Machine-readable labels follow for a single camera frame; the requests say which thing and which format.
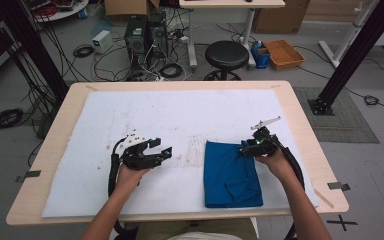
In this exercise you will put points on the blue bin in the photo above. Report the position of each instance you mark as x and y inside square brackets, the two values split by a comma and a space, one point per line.
[261, 56]

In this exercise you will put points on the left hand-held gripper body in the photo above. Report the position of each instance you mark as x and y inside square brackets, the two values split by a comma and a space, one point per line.
[138, 156]

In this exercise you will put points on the round white table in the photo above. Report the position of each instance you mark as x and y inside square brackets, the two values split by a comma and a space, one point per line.
[63, 11]

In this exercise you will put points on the white metal stand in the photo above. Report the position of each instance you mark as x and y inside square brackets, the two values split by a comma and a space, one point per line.
[346, 36]

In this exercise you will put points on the small cardboard box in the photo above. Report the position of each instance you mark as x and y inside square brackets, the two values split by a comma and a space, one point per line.
[126, 6]

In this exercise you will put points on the blue t-shirt with white print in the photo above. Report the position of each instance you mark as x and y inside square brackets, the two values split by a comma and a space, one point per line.
[226, 176]

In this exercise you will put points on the thin wooden strip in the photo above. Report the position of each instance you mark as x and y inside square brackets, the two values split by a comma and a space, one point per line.
[324, 198]

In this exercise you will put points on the orange shallow tray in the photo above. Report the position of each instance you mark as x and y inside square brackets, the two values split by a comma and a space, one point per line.
[283, 55]

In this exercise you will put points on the large cardboard box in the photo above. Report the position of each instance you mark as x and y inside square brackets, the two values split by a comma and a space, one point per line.
[280, 16]

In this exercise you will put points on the white power supply box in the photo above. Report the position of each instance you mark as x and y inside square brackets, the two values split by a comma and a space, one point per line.
[101, 41]

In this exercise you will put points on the white power strip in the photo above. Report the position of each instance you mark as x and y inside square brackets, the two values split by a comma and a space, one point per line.
[183, 39]

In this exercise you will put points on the black metal frame post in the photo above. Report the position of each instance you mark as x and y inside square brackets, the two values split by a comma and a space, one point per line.
[356, 50]
[36, 50]

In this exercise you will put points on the black tape cross mark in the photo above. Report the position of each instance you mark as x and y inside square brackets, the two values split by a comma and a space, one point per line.
[342, 222]

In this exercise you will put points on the black computer tower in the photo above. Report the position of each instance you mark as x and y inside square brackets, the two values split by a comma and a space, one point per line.
[136, 43]
[158, 35]

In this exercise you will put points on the black round stool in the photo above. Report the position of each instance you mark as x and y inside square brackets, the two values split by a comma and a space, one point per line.
[226, 55]

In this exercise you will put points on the person's left hand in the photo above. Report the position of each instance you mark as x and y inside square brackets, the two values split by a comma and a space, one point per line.
[128, 181]

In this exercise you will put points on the grey floor mat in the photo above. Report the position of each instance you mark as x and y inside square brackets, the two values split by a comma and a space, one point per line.
[343, 116]

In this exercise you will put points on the white desk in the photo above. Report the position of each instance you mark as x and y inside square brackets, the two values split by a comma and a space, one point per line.
[230, 3]

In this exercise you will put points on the person's right hand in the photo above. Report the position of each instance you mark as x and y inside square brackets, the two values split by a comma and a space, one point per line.
[278, 165]

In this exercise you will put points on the white table mat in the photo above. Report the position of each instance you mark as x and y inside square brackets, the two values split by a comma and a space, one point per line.
[120, 106]

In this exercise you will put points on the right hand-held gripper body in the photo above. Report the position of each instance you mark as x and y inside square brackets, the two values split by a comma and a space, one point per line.
[265, 143]

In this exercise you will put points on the black tape piece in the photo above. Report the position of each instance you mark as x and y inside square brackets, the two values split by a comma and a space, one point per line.
[31, 174]
[338, 186]

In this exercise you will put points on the person's khaki trousers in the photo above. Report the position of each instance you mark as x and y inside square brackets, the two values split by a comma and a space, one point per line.
[153, 228]

